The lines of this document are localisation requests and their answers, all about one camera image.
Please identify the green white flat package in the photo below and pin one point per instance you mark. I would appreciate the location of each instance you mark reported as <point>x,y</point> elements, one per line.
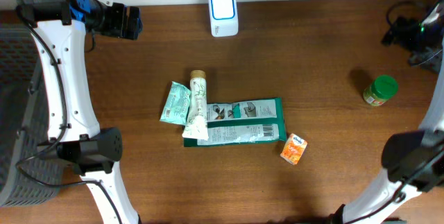
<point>245,122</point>

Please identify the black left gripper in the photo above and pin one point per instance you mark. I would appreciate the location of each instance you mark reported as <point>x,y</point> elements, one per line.
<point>128,21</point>

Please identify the white tube with gold cap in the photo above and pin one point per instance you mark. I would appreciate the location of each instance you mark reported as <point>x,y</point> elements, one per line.
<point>196,125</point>

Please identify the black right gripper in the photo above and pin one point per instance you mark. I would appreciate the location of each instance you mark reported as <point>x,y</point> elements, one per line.
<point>403,29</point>

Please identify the grey plastic basket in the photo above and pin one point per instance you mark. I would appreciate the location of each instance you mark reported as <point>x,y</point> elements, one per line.
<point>24,121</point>

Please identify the orange tissue pack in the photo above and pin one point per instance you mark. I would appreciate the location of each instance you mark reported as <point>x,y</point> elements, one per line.
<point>293,149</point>

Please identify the light green wipes packet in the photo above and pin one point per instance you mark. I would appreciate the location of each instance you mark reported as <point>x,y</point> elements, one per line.
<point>176,108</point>

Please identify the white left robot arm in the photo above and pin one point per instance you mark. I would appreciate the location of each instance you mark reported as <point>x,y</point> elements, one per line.
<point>75,138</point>

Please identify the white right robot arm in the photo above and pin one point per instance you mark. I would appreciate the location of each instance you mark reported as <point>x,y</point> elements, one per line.
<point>412,162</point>

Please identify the white barcode scanner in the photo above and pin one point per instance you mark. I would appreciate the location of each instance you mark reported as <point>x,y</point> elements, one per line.
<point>223,17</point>

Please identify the green lid jar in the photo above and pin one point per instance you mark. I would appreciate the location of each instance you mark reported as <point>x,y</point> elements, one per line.
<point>382,89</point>

